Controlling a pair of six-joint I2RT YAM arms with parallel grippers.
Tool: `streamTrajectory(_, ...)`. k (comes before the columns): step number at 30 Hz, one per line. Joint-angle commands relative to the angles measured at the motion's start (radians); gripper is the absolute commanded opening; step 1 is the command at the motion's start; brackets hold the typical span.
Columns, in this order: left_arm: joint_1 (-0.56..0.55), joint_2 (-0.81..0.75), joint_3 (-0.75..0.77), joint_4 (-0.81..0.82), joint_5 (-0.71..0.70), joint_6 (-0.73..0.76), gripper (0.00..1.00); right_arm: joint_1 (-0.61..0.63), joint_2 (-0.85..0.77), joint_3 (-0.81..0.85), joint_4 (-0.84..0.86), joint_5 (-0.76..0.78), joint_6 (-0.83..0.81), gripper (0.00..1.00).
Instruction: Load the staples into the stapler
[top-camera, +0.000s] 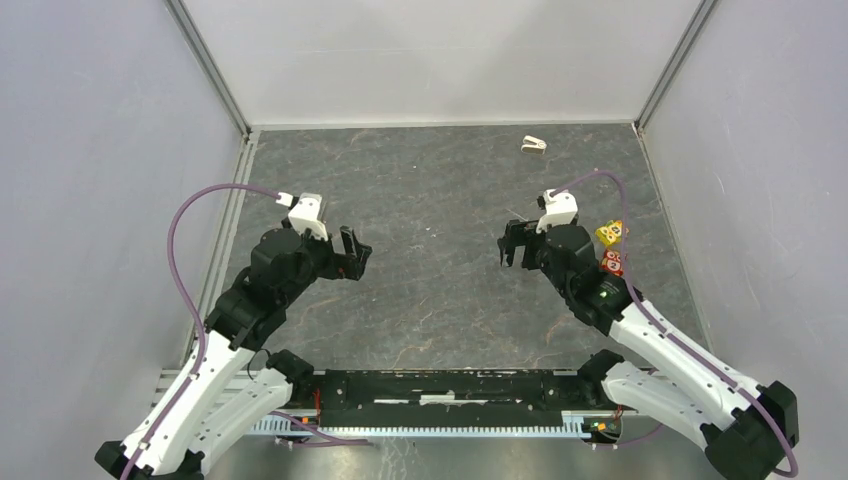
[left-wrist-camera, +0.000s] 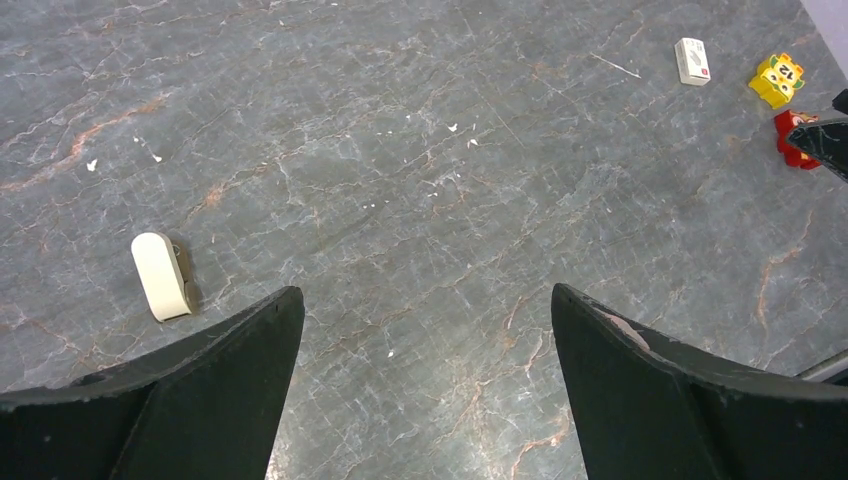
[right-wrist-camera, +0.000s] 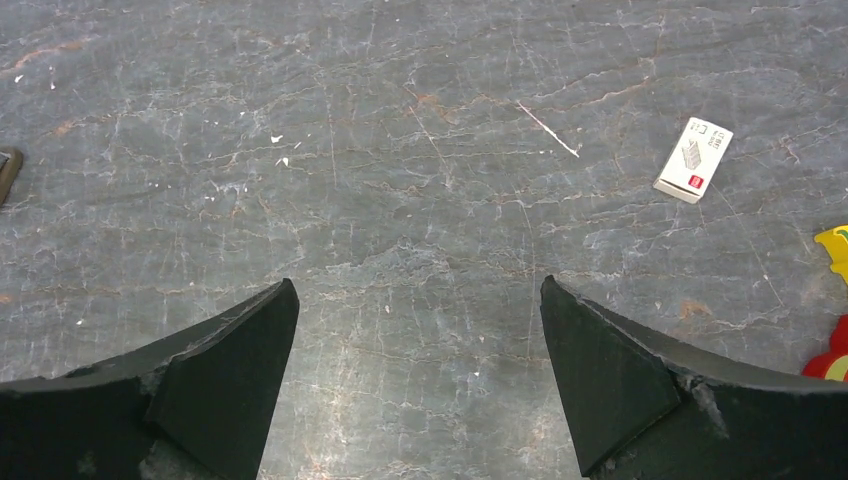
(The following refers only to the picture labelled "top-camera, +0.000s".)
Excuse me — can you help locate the left aluminium frame post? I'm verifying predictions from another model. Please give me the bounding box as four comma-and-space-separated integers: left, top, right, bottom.
163, 0, 252, 137

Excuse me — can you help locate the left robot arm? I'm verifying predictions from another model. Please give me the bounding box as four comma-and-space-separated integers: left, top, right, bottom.
94, 226, 373, 479

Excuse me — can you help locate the aluminium frame post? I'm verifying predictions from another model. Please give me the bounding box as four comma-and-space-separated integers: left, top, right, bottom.
633, 0, 720, 137
163, 0, 252, 137

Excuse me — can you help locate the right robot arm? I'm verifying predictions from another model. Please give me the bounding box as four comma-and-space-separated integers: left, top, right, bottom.
497, 220, 799, 479

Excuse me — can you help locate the red toy block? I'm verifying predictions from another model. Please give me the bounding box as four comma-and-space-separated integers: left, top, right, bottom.
600, 249, 627, 277

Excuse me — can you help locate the right aluminium frame post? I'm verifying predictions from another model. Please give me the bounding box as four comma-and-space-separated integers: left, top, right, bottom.
633, 0, 720, 137

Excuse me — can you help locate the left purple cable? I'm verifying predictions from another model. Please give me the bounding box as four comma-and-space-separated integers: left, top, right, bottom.
119, 183, 282, 480

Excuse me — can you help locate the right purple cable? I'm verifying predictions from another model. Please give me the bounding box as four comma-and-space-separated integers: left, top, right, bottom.
551, 169, 800, 478

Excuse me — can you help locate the white stapler top half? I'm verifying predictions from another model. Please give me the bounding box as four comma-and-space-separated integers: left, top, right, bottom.
520, 135, 547, 155

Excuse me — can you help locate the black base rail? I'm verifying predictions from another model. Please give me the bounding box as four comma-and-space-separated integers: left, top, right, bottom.
283, 369, 618, 428

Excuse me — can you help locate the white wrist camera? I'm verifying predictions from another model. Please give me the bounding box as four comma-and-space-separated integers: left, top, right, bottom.
276, 192, 329, 241
536, 189, 578, 234

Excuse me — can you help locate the yellow toy block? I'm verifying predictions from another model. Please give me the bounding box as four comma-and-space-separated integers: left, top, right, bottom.
595, 220, 629, 247

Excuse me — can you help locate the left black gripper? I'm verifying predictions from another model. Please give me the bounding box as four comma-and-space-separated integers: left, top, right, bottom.
279, 224, 371, 306

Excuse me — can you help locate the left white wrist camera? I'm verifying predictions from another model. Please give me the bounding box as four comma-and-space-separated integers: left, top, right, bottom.
276, 192, 329, 241

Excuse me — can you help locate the purple cable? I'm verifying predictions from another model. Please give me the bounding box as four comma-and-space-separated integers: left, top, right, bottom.
119, 183, 282, 480
551, 169, 800, 478

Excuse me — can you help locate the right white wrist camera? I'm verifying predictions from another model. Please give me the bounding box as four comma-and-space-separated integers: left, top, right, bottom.
536, 189, 578, 234

